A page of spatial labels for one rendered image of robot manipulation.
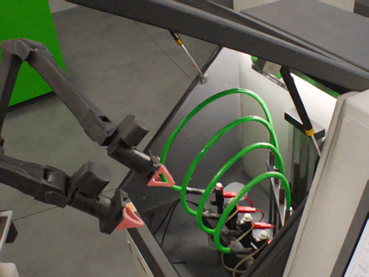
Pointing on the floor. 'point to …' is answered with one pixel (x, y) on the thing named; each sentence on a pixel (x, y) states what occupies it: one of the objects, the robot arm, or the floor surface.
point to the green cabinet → (27, 11)
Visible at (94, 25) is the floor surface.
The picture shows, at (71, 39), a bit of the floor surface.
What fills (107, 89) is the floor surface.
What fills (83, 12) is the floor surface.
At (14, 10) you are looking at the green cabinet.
